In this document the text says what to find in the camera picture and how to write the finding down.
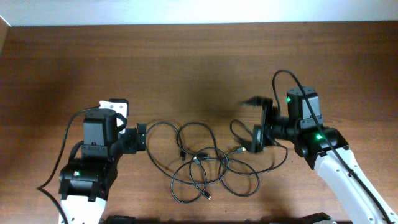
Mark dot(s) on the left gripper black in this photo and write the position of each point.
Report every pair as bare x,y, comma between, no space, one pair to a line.
134,139

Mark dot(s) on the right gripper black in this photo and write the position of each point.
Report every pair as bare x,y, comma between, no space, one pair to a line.
259,137

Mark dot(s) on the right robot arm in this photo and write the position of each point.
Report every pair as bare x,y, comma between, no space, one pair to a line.
325,150

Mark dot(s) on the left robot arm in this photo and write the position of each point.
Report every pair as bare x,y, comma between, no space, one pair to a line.
92,165

